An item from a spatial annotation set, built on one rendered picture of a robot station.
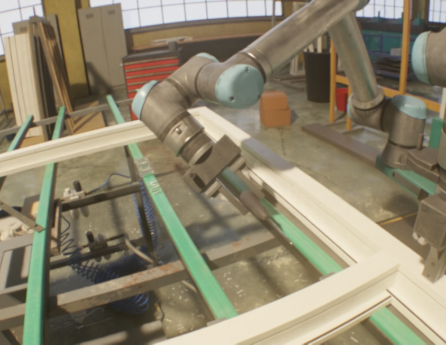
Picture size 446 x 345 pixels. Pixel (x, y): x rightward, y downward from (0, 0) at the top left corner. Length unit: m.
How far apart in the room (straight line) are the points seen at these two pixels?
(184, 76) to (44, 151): 0.76
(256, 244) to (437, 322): 0.42
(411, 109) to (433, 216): 0.92
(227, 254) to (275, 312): 0.29
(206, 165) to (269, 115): 3.22
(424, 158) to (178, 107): 0.50
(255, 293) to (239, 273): 0.17
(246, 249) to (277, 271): 1.13
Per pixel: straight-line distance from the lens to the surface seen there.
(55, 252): 1.27
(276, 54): 0.71
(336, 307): 0.52
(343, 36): 1.18
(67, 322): 1.86
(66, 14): 7.58
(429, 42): 0.59
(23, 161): 1.37
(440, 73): 0.57
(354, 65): 1.25
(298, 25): 0.78
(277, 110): 3.91
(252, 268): 1.88
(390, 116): 1.37
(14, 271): 1.12
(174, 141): 0.70
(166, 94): 0.73
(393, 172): 1.41
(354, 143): 3.42
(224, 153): 0.70
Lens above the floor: 1.30
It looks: 27 degrees down
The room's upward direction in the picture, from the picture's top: 5 degrees counter-clockwise
